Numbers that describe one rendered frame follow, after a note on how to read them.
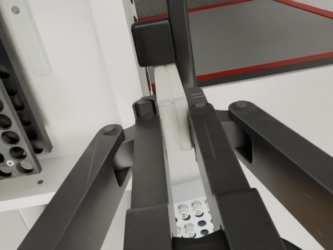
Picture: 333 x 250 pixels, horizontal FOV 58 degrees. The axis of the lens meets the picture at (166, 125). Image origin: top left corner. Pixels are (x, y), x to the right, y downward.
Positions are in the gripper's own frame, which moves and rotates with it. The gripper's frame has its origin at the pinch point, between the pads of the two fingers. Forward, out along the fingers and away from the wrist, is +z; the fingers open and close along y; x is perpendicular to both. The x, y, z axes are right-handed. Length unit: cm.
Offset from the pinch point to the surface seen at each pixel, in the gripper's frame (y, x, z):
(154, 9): 0, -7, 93
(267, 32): 20.7, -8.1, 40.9
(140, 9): -5, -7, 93
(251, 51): 14.7, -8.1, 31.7
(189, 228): -0.5, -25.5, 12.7
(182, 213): -1.0, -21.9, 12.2
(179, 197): -1.1, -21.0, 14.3
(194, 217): 0.6, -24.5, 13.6
